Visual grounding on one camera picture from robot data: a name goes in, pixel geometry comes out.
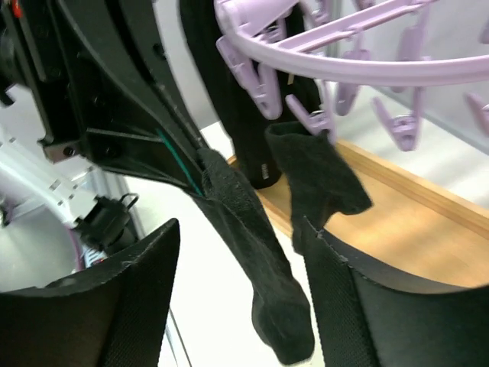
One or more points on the black hanging clothes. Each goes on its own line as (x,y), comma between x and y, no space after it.
(246,96)

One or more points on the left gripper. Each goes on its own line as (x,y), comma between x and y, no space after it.
(50,47)

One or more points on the purple round clip hanger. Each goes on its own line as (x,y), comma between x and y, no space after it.
(244,22)

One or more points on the wooden hanger rack frame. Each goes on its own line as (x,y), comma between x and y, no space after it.
(415,225)

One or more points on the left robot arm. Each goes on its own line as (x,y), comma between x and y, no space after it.
(101,222)

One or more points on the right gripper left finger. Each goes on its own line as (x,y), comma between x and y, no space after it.
(112,314)

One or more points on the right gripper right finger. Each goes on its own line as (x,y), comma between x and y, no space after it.
(370,313)

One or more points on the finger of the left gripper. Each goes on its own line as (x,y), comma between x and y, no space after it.
(137,129)

